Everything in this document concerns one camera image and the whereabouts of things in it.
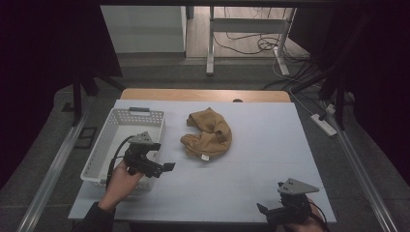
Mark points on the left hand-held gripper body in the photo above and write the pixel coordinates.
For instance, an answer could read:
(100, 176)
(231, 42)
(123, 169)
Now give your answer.
(140, 154)

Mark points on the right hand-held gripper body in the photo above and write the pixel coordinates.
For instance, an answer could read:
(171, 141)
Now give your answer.
(298, 187)

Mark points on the white perforated plastic basket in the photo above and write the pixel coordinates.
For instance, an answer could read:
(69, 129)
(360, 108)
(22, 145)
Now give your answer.
(106, 141)

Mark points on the tan garment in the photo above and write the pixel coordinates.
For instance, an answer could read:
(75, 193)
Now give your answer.
(211, 135)

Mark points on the person's left hand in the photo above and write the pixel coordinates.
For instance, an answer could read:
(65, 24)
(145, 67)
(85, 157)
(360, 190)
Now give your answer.
(121, 185)

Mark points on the person's right hand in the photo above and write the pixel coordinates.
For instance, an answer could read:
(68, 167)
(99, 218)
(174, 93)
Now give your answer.
(306, 225)

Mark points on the white table cover board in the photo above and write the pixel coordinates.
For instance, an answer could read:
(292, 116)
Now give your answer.
(257, 161)

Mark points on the black floor plate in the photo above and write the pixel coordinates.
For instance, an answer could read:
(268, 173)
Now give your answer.
(85, 138)

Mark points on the white power strip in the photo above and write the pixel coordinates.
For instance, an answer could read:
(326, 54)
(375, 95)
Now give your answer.
(323, 125)

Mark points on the wooden table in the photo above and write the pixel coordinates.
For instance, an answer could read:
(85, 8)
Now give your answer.
(193, 95)

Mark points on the black metal stand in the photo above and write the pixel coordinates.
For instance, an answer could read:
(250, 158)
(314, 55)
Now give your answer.
(77, 96)
(338, 93)

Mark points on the white cabinet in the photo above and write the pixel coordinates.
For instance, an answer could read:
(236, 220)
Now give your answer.
(145, 29)

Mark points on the aluminium rail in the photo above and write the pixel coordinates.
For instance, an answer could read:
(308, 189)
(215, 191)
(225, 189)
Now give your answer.
(51, 174)
(361, 170)

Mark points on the white desk frame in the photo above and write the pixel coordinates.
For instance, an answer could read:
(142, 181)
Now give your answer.
(248, 25)

